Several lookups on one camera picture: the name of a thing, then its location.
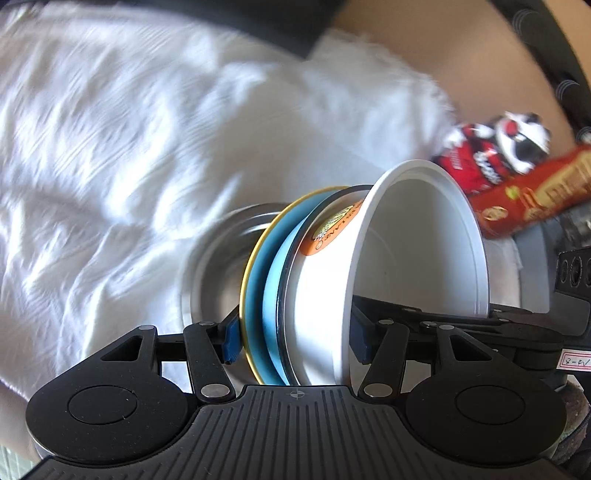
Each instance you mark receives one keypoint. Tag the blue plate with yellow rim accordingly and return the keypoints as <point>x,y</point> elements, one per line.
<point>244,295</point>

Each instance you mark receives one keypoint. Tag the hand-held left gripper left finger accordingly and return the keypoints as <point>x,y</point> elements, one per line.
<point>231,344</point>

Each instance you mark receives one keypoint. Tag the red snack packet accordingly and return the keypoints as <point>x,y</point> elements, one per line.
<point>489,152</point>

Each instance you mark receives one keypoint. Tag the white knitted cloth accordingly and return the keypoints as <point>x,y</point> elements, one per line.
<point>115,161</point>

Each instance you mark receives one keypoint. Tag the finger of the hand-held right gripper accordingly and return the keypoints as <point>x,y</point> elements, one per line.
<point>415,307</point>

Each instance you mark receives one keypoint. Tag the white paper bowl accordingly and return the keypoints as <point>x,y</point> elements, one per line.
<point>415,240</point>

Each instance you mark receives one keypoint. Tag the stainless steel bowl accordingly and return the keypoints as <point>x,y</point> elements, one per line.
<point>217,267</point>

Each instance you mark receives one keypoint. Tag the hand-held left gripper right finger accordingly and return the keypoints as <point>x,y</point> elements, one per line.
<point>360,344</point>

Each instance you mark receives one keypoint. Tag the black patterned fabric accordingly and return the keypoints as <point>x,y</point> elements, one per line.
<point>554,60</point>

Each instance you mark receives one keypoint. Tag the grey box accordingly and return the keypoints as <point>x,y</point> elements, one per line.
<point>535,267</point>

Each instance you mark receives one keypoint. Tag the blue enamel bowl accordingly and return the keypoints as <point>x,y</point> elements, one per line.
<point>272,295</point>

